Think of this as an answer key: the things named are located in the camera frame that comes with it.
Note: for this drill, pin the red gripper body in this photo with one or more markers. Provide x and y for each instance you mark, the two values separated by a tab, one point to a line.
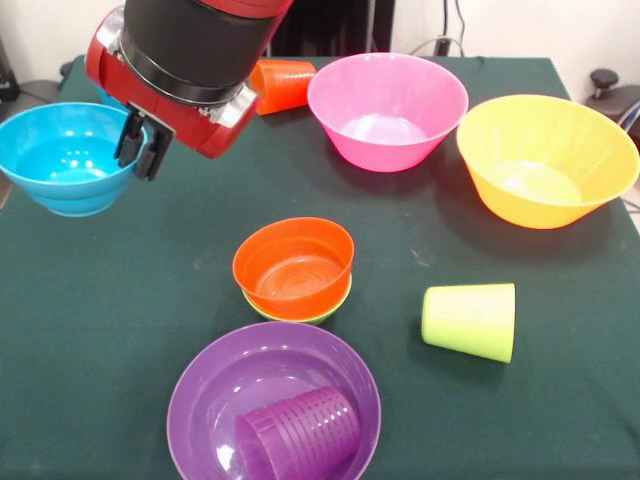
200	125

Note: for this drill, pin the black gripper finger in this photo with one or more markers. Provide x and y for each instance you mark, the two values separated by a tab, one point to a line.
152	160
129	145

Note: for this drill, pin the blue plastic bowl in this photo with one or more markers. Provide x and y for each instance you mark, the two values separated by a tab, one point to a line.
65	190

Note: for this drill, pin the orange plastic cup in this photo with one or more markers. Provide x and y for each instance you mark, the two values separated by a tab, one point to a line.
285	85

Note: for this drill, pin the orange plastic bowl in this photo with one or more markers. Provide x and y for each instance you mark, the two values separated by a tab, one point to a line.
295	295

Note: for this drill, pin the green plastic bowl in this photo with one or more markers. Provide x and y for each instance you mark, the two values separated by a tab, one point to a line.
325	315

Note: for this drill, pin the purple plastic bowl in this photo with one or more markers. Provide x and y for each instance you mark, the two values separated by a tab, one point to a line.
210	385

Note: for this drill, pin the purple plastic cup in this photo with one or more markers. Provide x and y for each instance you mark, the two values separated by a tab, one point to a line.
300	435

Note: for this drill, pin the lime green plastic cup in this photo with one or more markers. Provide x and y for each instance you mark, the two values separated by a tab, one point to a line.
470	320

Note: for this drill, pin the grey chair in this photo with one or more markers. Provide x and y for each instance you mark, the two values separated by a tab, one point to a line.
25	100

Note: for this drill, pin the pink plastic bowl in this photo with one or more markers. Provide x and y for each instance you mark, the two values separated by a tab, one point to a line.
385	150

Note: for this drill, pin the black power plug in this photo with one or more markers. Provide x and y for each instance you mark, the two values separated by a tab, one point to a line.
442	46

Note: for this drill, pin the yellow plastic bowl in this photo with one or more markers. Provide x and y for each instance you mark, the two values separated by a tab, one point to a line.
525	210

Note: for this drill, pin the black chair armrest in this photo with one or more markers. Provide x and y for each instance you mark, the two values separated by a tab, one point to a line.
605	80

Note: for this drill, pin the dark green tablecloth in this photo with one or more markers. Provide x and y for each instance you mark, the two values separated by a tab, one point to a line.
500	425

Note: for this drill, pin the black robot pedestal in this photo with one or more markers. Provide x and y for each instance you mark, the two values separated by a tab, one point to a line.
340	25

